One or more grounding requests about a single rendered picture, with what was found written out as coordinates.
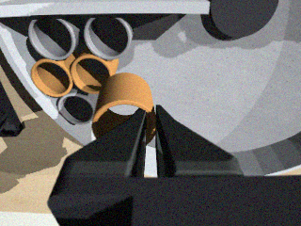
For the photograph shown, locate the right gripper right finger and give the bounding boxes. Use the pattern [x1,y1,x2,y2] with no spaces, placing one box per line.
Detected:
[155,105,244,177]

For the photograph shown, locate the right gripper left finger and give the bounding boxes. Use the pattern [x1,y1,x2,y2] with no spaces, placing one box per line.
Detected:
[56,108,147,179]

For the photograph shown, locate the grey metal ring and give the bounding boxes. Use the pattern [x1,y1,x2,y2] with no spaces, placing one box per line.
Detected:
[58,84,99,124]
[28,14,86,60]
[84,13,135,60]

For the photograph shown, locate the bronze bushing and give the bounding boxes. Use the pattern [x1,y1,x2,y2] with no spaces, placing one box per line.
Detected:
[31,51,79,97]
[71,47,119,94]
[91,73,156,145]

